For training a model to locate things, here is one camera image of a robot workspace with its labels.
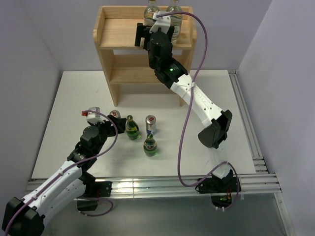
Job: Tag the silver blue can left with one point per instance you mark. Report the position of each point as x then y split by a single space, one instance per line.
115 114

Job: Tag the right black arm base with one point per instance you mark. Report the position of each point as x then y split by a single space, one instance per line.
224 187

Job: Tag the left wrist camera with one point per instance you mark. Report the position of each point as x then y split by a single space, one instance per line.
92 116

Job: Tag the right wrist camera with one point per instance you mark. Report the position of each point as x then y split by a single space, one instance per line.
162 22

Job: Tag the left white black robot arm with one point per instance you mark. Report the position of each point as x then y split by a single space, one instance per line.
30 215

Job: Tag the aluminium frame rail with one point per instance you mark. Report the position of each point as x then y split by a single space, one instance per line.
136 178

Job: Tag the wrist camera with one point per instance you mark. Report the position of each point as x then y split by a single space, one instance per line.
162 22
92 116

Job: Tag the green Perrier bottle red label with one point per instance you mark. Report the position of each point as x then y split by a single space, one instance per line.
150 145

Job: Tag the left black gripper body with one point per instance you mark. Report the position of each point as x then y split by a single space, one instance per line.
105 130

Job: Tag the wooden three-tier shelf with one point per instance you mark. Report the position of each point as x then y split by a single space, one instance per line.
114 37

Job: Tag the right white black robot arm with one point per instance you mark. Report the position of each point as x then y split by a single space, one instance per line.
175 77

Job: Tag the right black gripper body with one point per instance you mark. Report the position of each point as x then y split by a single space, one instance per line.
146 40

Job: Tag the green Perrier bottle yellow label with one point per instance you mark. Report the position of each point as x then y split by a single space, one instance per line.
132 128

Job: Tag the clear glass bottle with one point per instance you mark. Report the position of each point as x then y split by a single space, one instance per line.
176 19
149 11

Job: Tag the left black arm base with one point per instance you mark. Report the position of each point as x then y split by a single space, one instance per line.
96 189

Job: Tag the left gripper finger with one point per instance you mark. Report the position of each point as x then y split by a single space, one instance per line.
113 119
121 124

